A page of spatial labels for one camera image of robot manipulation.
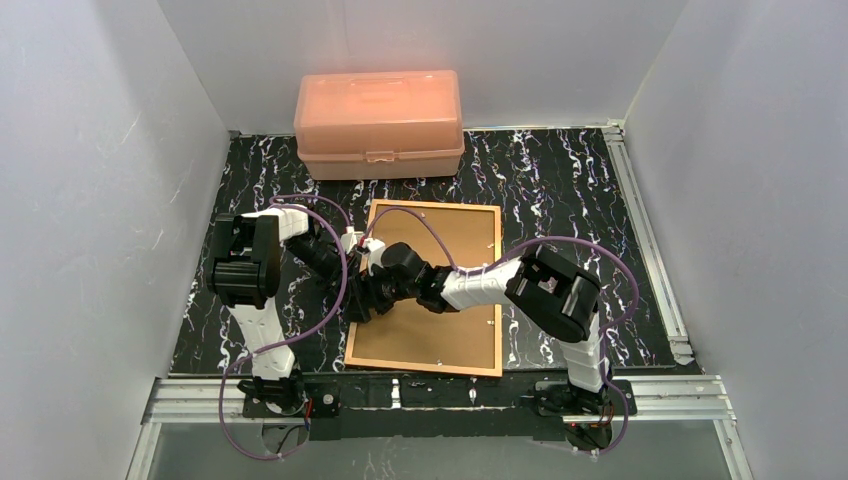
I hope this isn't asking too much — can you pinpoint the brown wooden picture frame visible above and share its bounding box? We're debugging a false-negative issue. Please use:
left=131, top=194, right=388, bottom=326
left=343, top=198, right=504, bottom=379

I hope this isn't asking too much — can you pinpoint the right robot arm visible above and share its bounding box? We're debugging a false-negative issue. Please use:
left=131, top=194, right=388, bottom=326
left=345, top=239, right=610, bottom=394

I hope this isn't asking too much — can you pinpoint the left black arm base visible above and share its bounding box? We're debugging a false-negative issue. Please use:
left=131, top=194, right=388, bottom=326
left=237, top=377, right=341, bottom=419

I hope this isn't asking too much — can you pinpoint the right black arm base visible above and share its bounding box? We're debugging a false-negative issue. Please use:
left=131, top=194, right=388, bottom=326
left=531, top=379, right=638, bottom=420

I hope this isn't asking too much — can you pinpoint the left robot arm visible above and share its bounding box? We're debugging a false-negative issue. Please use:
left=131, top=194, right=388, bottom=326
left=206, top=204, right=364, bottom=381

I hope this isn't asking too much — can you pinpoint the pink plastic storage box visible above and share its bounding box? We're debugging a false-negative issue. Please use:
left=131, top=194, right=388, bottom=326
left=294, top=70, right=465, bottom=181

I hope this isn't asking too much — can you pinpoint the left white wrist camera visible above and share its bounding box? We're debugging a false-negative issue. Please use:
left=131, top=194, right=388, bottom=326
left=340, top=226, right=365, bottom=255

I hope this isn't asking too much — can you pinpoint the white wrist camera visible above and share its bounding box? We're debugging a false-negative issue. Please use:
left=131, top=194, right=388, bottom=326
left=340, top=226, right=365, bottom=255
left=357, top=237, right=386, bottom=275

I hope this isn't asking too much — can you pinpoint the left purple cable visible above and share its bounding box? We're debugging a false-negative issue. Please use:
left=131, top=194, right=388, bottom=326
left=218, top=193, right=354, bottom=463

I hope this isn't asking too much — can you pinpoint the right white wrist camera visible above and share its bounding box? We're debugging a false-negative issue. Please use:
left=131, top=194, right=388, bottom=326
left=357, top=237, right=386, bottom=275

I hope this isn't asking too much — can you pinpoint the aluminium front rail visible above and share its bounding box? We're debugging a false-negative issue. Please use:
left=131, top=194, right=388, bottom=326
left=143, top=371, right=737, bottom=423

